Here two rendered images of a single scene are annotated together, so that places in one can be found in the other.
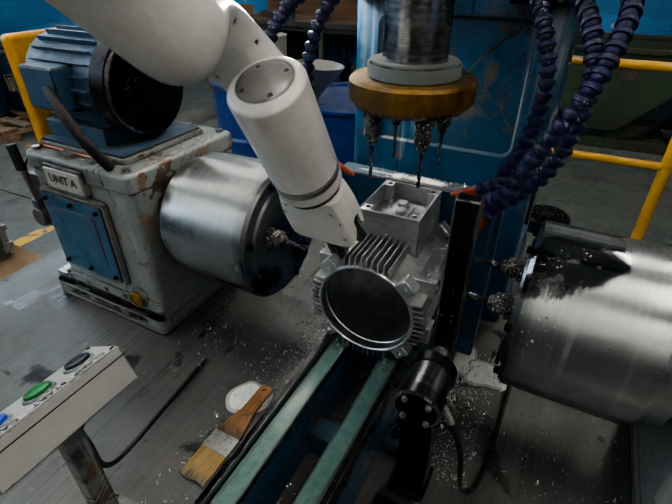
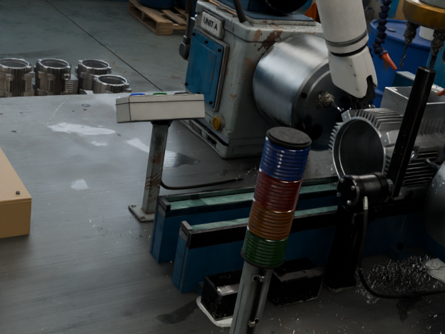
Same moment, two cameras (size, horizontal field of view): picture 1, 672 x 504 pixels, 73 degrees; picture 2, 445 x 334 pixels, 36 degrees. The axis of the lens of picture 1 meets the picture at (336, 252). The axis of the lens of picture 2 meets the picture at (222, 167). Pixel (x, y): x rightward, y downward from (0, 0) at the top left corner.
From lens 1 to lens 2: 86 cm
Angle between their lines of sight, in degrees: 26
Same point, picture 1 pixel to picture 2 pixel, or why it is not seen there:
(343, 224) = (357, 75)
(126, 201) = (242, 45)
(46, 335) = (148, 128)
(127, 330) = (199, 147)
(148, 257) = (238, 91)
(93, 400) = (181, 111)
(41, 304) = not seen: hidden behind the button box
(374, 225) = (391, 103)
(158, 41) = not seen: outside the picture
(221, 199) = (300, 59)
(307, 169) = (340, 24)
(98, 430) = not seen: hidden behind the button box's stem
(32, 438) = (151, 107)
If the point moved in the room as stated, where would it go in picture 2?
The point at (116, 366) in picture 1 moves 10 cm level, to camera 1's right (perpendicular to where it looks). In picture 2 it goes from (198, 103) to (239, 118)
